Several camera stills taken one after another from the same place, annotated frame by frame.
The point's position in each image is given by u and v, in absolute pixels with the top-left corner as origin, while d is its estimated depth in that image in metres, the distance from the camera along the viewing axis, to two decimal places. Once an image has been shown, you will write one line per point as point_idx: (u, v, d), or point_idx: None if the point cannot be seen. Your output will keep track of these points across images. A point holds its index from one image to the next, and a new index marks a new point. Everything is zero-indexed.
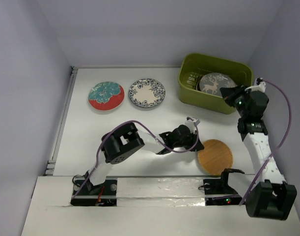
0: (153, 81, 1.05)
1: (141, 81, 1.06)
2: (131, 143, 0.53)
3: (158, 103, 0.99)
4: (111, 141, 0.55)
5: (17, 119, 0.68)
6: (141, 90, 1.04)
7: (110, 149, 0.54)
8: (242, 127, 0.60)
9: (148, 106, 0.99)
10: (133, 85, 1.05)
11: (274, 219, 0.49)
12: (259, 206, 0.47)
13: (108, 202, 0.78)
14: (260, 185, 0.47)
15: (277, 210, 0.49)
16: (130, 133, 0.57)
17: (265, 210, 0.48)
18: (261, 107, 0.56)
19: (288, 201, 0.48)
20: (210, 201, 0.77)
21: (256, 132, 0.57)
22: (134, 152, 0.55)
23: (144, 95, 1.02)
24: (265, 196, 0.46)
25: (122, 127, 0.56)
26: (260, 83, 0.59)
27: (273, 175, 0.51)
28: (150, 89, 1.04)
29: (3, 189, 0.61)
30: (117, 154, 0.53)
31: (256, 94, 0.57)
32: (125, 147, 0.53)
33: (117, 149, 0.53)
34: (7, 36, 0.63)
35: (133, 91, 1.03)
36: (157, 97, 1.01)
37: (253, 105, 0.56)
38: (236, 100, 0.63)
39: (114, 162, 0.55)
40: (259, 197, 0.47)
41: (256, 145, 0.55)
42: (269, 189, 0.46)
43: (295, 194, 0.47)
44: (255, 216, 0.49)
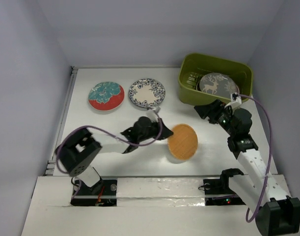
0: (153, 81, 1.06)
1: (141, 81, 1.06)
2: (88, 151, 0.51)
3: (158, 103, 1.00)
4: (66, 152, 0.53)
5: (17, 119, 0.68)
6: (141, 90, 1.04)
7: (67, 161, 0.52)
8: (233, 146, 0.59)
9: (148, 106, 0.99)
10: (133, 86, 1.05)
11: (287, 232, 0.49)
12: (270, 227, 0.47)
13: (109, 202, 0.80)
14: (267, 206, 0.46)
15: (288, 224, 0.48)
16: (85, 138, 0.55)
17: (277, 228, 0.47)
18: (248, 124, 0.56)
19: (297, 215, 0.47)
20: (210, 201, 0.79)
21: (248, 150, 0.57)
22: (92, 158, 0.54)
23: (144, 95, 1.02)
24: (274, 218, 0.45)
25: (74, 135, 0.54)
26: (236, 98, 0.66)
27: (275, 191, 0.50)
28: (150, 90, 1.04)
29: (3, 188, 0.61)
30: (74, 165, 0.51)
31: (239, 113, 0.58)
32: (81, 157, 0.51)
33: (73, 161, 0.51)
34: (7, 35, 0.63)
35: (133, 91, 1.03)
36: (157, 97, 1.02)
37: (239, 123, 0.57)
38: (220, 119, 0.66)
39: (74, 172, 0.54)
40: (268, 219, 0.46)
41: (252, 163, 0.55)
42: (277, 210, 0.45)
43: None
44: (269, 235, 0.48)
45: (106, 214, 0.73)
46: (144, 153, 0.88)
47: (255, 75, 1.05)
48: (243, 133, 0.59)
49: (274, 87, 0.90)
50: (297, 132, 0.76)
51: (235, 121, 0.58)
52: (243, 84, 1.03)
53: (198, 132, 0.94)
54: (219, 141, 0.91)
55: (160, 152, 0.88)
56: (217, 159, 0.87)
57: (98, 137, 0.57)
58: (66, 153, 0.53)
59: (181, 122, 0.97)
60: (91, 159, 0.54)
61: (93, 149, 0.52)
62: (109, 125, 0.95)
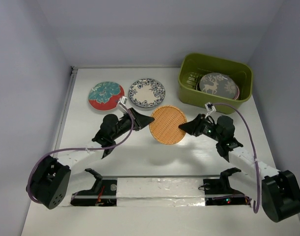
0: (153, 81, 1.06)
1: (141, 81, 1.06)
2: (58, 176, 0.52)
3: (158, 103, 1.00)
4: (38, 186, 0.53)
5: (17, 119, 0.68)
6: (141, 90, 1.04)
7: (42, 195, 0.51)
8: (222, 150, 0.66)
9: (148, 106, 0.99)
10: (133, 85, 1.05)
11: (296, 210, 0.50)
12: (277, 205, 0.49)
13: (108, 202, 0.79)
14: (264, 183, 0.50)
15: (292, 200, 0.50)
16: (53, 166, 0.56)
17: (285, 206, 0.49)
18: (231, 130, 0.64)
19: (294, 187, 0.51)
20: (210, 201, 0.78)
21: (234, 148, 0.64)
22: (66, 183, 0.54)
23: (144, 96, 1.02)
24: (274, 191, 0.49)
25: (40, 167, 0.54)
26: (211, 107, 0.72)
27: (268, 170, 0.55)
28: (150, 90, 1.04)
29: (3, 187, 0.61)
30: (49, 195, 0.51)
31: (222, 120, 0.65)
32: (53, 185, 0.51)
33: (46, 192, 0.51)
34: (7, 35, 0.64)
35: (133, 91, 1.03)
36: (157, 97, 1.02)
37: (224, 129, 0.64)
38: (205, 130, 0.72)
39: (54, 204, 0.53)
40: (271, 196, 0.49)
41: (241, 156, 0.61)
42: (273, 183, 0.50)
43: (292, 175, 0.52)
44: (281, 218, 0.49)
45: (106, 214, 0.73)
46: (145, 153, 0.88)
47: (255, 75, 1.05)
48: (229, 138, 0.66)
49: (273, 87, 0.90)
50: (297, 132, 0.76)
51: (220, 128, 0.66)
52: (243, 84, 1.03)
53: None
54: None
55: (159, 152, 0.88)
56: (217, 159, 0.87)
57: (66, 160, 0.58)
58: (38, 188, 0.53)
59: None
60: (64, 184, 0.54)
61: (62, 172, 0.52)
62: None
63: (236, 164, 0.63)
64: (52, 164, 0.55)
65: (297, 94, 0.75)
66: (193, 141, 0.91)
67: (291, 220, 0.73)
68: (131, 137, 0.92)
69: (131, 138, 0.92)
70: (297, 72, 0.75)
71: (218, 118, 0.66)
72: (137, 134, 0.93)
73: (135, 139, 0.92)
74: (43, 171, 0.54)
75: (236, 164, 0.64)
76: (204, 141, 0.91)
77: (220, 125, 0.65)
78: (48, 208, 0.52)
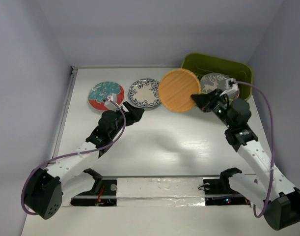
0: (153, 81, 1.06)
1: (141, 81, 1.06)
2: (49, 189, 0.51)
3: (158, 103, 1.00)
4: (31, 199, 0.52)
5: (17, 119, 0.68)
6: (141, 90, 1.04)
7: (37, 207, 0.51)
8: (232, 138, 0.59)
9: (148, 106, 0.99)
10: (133, 85, 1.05)
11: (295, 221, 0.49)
12: (282, 221, 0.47)
13: (108, 202, 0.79)
14: (278, 201, 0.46)
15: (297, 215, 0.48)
16: (44, 176, 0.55)
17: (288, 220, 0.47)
18: (246, 115, 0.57)
19: None
20: (210, 201, 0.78)
21: (248, 142, 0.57)
22: (59, 193, 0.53)
23: (144, 95, 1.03)
24: (285, 210, 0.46)
25: (31, 180, 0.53)
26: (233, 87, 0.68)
27: (283, 184, 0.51)
28: (150, 90, 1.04)
29: (3, 188, 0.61)
30: (44, 208, 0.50)
31: (237, 104, 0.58)
32: (45, 198, 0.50)
33: (41, 205, 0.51)
34: (7, 36, 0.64)
35: (133, 91, 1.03)
36: (157, 97, 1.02)
37: (238, 115, 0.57)
38: (216, 109, 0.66)
39: (49, 214, 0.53)
40: (280, 214, 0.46)
41: (254, 156, 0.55)
42: (287, 203, 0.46)
43: None
44: (280, 227, 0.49)
45: (106, 214, 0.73)
46: (144, 153, 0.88)
47: (255, 75, 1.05)
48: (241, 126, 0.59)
49: (273, 87, 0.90)
50: (297, 132, 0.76)
51: (233, 112, 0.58)
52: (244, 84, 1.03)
53: (198, 131, 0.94)
54: (219, 141, 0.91)
55: (160, 152, 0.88)
56: (217, 159, 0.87)
57: (56, 170, 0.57)
58: (32, 200, 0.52)
59: (182, 122, 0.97)
60: (58, 194, 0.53)
61: (52, 185, 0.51)
62: None
63: (245, 157, 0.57)
64: (43, 175, 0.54)
65: (297, 94, 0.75)
66: (194, 142, 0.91)
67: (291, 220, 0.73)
68: (131, 137, 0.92)
69: (131, 138, 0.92)
70: (297, 72, 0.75)
71: (232, 102, 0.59)
72: (137, 134, 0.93)
73: (135, 139, 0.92)
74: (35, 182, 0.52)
75: (244, 156, 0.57)
76: (204, 141, 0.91)
77: (234, 110, 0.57)
78: (44, 218, 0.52)
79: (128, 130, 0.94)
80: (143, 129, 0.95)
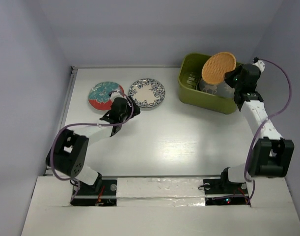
0: (153, 81, 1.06)
1: (141, 81, 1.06)
2: (78, 145, 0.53)
3: (158, 103, 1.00)
4: (58, 157, 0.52)
5: (16, 119, 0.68)
6: (141, 90, 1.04)
7: (63, 164, 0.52)
8: (238, 98, 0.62)
9: (148, 106, 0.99)
10: (132, 85, 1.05)
11: (274, 176, 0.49)
12: (259, 162, 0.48)
13: (108, 202, 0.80)
14: (259, 141, 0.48)
15: (277, 167, 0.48)
16: (69, 138, 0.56)
17: (266, 167, 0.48)
18: (254, 75, 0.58)
19: (287, 156, 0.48)
20: (210, 201, 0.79)
21: (252, 100, 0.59)
22: (84, 152, 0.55)
23: (144, 95, 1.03)
24: (264, 150, 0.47)
25: (59, 139, 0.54)
26: (257, 62, 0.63)
27: (271, 132, 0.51)
28: (150, 89, 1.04)
29: (2, 188, 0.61)
30: (72, 162, 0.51)
31: (248, 65, 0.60)
32: (74, 154, 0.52)
33: (68, 161, 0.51)
34: (7, 36, 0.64)
35: (133, 91, 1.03)
36: (157, 97, 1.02)
37: (247, 73, 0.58)
38: (234, 77, 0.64)
39: (74, 172, 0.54)
40: (258, 153, 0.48)
41: (253, 110, 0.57)
42: (268, 144, 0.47)
43: (292, 147, 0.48)
44: (256, 174, 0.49)
45: (106, 214, 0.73)
46: (144, 153, 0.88)
47: None
48: (249, 88, 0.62)
49: (273, 87, 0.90)
50: (297, 132, 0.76)
51: (242, 72, 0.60)
52: None
53: (198, 131, 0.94)
54: (219, 141, 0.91)
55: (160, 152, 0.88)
56: (217, 159, 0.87)
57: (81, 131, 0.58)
58: (59, 158, 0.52)
59: (182, 121, 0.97)
60: (83, 153, 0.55)
61: (81, 141, 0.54)
62: None
63: (246, 113, 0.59)
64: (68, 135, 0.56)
65: (297, 94, 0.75)
66: (194, 142, 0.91)
67: (291, 220, 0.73)
68: (131, 138, 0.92)
69: (131, 138, 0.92)
70: (298, 71, 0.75)
71: (245, 65, 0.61)
72: (137, 134, 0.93)
73: (135, 139, 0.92)
74: (63, 140, 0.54)
75: (245, 113, 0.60)
76: (204, 141, 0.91)
77: (243, 70, 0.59)
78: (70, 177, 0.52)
79: (128, 130, 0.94)
80: (143, 129, 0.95)
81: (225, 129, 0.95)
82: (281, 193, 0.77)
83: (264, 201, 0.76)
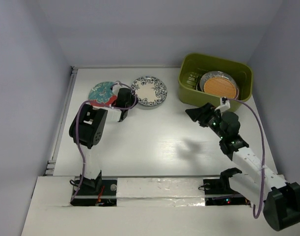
0: (157, 81, 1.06)
1: (146, 78, 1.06)
2: (98, 117, 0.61)
3: (157, 104, 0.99)
4: (81, 127, 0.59)
5: (16, 119, 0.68)
6: (144, 87, 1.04)
7: (86, 134, 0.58)
8: (226, 147, 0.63)
9: (148, 105, 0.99)
10: (136, 81, 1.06)
11: (296, 221, 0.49)
12: (280, 217, 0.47)
13: (108, 202, 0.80)
14: (271, 195, 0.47)
15: (294, 212, 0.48)
16: (89, 113, 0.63)
17: (286, 217, 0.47)
18: (236, 126, 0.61)
19: None
20: (210, 201, 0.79)
21: (240, 148, 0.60)
22: (103, 123, 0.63)
23: (146, 93, 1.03)
24: (280, 204, 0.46)
25: (81, 111, 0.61)
26: (226, 102, 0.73)
27: (275, 180, 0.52)
28: (153, 88, 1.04)
29: (2, 188, 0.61)
30: (94, 131, 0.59)
31: (228, 116, 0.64)
32: (96, 123, 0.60)
33: (91, 129, 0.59)
34: (7, 37, 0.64)
35: (136, 86, 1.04)
36: (158, 97, 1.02)
37: (229, 126, 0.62)
38: (211, 122, 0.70)
39: (95, 141, 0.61)
40: (276, 209, 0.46)
41: (246, 160, 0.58)
42: (280, 195, 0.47)
43: None
44: (282, 227, 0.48)
45: (106, 214, 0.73)
46: (144, 153, 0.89)
47: (255, 76, 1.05)
48: (232, 136, 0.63)
49: (274, 87, 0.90)
50: (297, 132, 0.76)
51: (224, 124, 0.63)
52: (243, 84, 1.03)
53: (198, 130, 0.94)
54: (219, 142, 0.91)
55: (160, 152, 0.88)
56: (217, 159, 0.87)
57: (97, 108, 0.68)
58: (83, 129, 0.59)
59: (182, 122, 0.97)
60: (102, 124, 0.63)
61: (101, 113, 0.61)
62: (109, 126, 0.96)
63: (236, 160, 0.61)
64: (89, 111, 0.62)
65: (298, 94, 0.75)
66: (194, 142, 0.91)
67: None
68: (131, 137, 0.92)
69: (131, 138, 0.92)
70: (298, 71, 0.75)
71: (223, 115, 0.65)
72: (137, 134, 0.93)
73: (135, 140, 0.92)
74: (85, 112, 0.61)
75: (236, 161, 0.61)
76: (205, 142, 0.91)
77: (224, 121, 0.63)
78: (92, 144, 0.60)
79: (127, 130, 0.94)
80: (143, 129, 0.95)
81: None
82: None
83: None
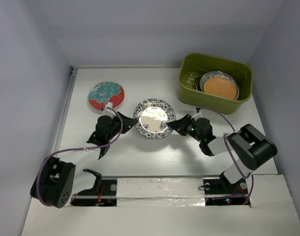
0: (171, 109, 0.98)
1: (159, 102, 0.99)
2: (63, 175, 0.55)
3: (155, 137, 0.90)
4: (45, 187, 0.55)
5: (16, 119, 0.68)
6: (153, 111, 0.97)
7: (49, 196, 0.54)
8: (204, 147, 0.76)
9: (145, 135, 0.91)
10: (148, 102, 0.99)
11: (267, 152, 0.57)
12: (247, 150, 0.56)
13: (108, 202, 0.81)
14: (230, 137, 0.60)
15: (259, 144, 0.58)
16: (55, 166, 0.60)
17: (255, 149, 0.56)
18: (208, 128, 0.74)
19: (254, 132, 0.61)
20: (210, 201, 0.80)
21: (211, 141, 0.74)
22: (71, 179, 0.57)
23: (150, 119, 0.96)
24: (237, 140, 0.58)
25: (45, 168, 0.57)
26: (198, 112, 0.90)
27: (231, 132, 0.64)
28: (162, 117, 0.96)
29: (2, 188, 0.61)
30: (58, 192, 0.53)
31: (200, 122, 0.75)
32: (60, 183, 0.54)
33: (54, 191, 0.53)
34: (7, 37, 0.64)
35: (144, 106, 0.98)
36: (162, 129, 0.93)
37: (203, 130, 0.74)
38: (189, 128, 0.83)
39: (62, 202, 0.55)
40: (238, 145, 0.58)
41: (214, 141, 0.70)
42: (235, 135, 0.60)
43: (248, 126, 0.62)
44: (257, 160, 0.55)
45: (106, 214, 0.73)
46: (144, 153, 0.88)
47: (255, 75, 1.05)
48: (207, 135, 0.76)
49: (274, 87, 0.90)
50: (297, 132, 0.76)
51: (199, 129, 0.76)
52: (243, 84, 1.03)
53: None
54: None
55: (159, 152, 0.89)
56: (217, 159, 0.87)
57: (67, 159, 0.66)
58: (46, 189, 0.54)
59: None
60: (70, 181, 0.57)
61: (68, 167, 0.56)
62: None
63: (214, 149, 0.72)
64: (54, 163, 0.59)
65: (298, 94, 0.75)
66: (193, 142, 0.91)
67: (291, 221, 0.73)
68: (131, 138, 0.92)
69: (131, 138, 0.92)
70: (298, 71, 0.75)
71: (197, 120, 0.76)
72: (138, 134, 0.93)
73: (135, 140, 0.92)
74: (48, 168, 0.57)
75: (215, 151, 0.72)
76: None
77: (198, 127, 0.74)
78: (57, 207, 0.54)
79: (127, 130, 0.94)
80: None
81: (216, 127, 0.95)
82: (281, 194, 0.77)
83: (264, 202, 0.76)
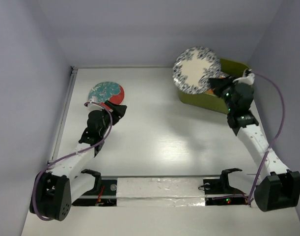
0: (218, 64, 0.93)
1: (208, 53, 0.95)
2: (59, 188, 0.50)
3: (189, 92, 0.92)
4: (42, 204, 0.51)
5: (16, 119, 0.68)
6: (196, 61, 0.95)
7: (49, 212, 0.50)
8: (233, 122, 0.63)
9: (180, 86, 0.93)
10: (195, 49, 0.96)
11: (285, 206, 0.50)
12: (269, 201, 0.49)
13: (108, 202, 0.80)
14: (268, 179, 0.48)
15: (286, 197, 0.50)
16: (49, 180, 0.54)
17: (276, 201, 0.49)
18: (249, 99, 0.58)
19: (297, 188, 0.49)
20: (210, 201, 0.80)
21: (248, 125, 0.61)
22: (68, 191, 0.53)
23: (190, 71, 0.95)
24: (274, 190, 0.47)
25: (38, 186, 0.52)
26: (248, 75, 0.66)
27: (277, 165, 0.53)
28: (203, 72, 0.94)
29: (2, 188, 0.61)
30: (58, 207, 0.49)
31: (242, 88, 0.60)
32: (57, 197, 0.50)
33: (53, 206, 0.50)
34: (7, 37, 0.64)
35: (189, 55, 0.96)
36: (200, 85, 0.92)
37: (240, 98, 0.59)
38: (225, 91, 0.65)
39: (64, 214, 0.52)
40: (267, 191, 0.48)
41: (252, 138, 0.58)
42: (276, 180, 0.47)
43: None
44: (268, 208, 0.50)
45: (106, 214, 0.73)
46: (144, 153, 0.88)
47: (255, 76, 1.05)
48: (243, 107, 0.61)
49: (274, 87, 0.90)
50: (296, 132, 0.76)
51: (236, 95, 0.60)
52: None
53: (198, 131, 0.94)
54: (219, 143, 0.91)
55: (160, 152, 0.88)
56: (217, 159, 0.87)
57: (60, 170, 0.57)
58: (44, 206, 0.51)
59: (183, 122, 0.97)
60: (68, 192, 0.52)
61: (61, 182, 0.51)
62: None
63: (242, 138, 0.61)
64: (48, 178, 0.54)
65: (298, 94, 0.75)
66: (194, 143, 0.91)
67: (291, 220, 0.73)
68: (131, 138, 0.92)
69: (131, 138, 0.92)
70: (297, 71, 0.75)
71: (237, 85, 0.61)
72: (138, 134, 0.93)
73: (135, 140, 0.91)
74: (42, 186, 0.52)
75: (244, 140, 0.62)
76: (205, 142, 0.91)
77: (237, 93, 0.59)
78: (59, 220, 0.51)
79: (127, 130, 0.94)
80: (143, 130, 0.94)
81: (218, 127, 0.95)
82: None
83: None
